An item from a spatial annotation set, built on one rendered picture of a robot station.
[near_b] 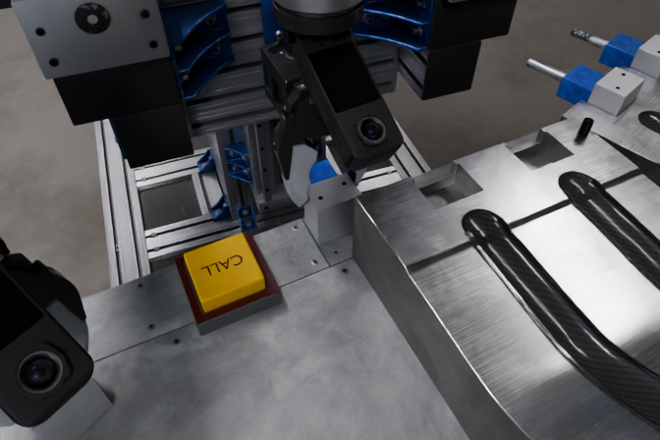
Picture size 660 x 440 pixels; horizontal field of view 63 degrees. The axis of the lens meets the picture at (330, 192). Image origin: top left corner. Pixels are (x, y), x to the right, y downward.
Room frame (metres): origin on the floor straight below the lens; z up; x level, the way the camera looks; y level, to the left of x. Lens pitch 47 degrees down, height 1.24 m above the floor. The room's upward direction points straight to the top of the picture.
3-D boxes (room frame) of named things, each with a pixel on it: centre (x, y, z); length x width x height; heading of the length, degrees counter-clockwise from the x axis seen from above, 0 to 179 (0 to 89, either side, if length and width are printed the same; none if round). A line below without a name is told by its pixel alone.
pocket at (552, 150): (0.39, -0.20, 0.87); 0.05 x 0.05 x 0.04; 26
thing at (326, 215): (0.41, 0.02, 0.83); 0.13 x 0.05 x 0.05; 25
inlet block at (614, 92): (0.55, -0.30, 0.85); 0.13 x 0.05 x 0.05; 43
